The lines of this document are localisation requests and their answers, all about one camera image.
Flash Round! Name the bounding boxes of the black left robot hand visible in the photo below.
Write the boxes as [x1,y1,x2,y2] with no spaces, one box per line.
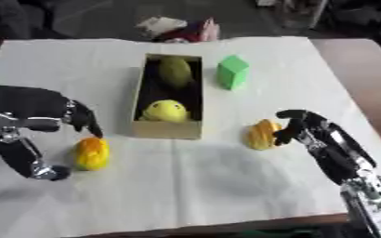
[0,84,105,181]

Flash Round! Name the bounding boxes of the white and pink bag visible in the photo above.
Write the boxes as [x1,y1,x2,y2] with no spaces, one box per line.
[135,16,223,44]

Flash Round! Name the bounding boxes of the yellow orange toy fruit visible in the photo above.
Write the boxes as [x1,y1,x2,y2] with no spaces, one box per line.
[72,137,112,172]

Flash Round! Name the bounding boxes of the tan cardboard box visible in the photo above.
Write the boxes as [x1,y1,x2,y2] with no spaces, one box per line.
[130,53,205,140]

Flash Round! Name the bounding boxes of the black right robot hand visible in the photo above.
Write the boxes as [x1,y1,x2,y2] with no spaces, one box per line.
[271,109,379,186]

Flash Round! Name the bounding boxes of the orange ridged toy fruit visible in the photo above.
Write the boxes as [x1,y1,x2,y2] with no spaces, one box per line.
[245,118,283,152]

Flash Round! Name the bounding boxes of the green toy mango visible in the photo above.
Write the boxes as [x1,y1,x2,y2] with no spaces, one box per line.
[156,56,194,90]

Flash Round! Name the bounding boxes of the yellow round soft toy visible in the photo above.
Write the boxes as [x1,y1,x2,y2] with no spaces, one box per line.
[139,99,192,123]

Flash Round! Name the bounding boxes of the green rectangular block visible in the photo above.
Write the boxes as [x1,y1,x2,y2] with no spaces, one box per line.
[215,54,251,91]

